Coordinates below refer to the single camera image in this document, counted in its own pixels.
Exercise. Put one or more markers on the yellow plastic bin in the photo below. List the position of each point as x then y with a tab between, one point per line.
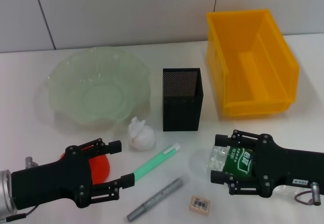
255	82

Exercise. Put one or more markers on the black mesh pen holder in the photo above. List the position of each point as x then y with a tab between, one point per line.
181	112

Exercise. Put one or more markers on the orange fruit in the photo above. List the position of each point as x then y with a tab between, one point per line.
101	165

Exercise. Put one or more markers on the white paper ball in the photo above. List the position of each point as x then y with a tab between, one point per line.
143	137

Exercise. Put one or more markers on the silver grey marker pen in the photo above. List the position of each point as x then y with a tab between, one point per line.
157	198

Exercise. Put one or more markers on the pale green glass fruit plate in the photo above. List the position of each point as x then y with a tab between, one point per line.
98	94

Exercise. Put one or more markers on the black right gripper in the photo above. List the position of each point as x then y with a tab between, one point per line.
291	168

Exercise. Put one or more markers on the clear green-label water bottle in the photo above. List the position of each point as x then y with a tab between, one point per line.
235	160

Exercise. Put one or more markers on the mint green pen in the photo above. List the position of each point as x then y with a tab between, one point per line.
157	158

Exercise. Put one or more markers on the beige eraser with barcode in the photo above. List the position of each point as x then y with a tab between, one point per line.
200	203

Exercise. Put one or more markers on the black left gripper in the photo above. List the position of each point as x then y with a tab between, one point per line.
50	181

